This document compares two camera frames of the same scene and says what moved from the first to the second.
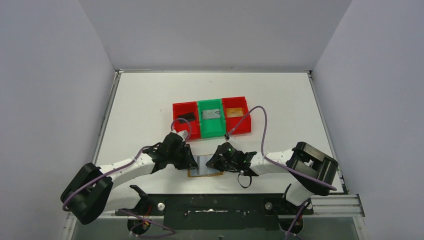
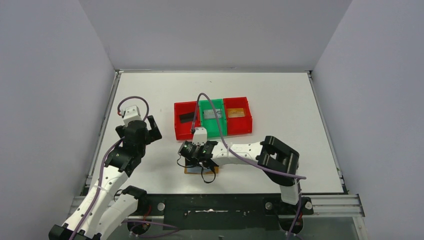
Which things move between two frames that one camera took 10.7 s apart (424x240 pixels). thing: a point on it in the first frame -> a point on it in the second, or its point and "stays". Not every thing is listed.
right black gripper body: [219, 160] -> [205, 152]
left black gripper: [185, 157] -> [142, 131]
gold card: [234, 112] stays
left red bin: [185, 116] stays
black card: [189, 116] stays
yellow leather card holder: [203, 170] stays
